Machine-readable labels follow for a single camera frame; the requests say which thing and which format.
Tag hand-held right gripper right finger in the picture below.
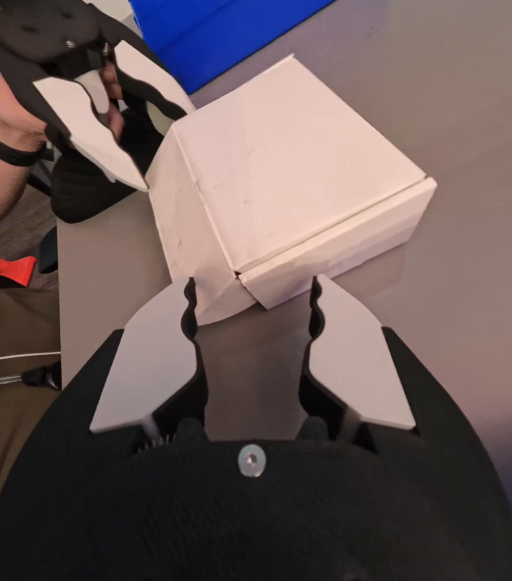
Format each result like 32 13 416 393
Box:
299 274 417 440

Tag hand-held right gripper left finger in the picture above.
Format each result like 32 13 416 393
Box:
89 277 209 435

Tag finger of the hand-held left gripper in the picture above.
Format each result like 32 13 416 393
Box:
33 75 149 192
112 39 196 136

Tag white cardboard mailer box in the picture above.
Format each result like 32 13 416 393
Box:
145 54 438 325

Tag person's left hand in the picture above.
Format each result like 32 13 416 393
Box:
0 63 126 142

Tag black mat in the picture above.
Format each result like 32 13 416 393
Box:
29 104 166 275

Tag blue plastic bin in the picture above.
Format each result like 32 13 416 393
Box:
128 0 336 94

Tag black wristband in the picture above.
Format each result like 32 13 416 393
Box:
0 111 48 167

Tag person's olive trousers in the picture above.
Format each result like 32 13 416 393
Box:
0 272 64 568

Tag white cord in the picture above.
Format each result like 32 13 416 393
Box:
0 352 62 364

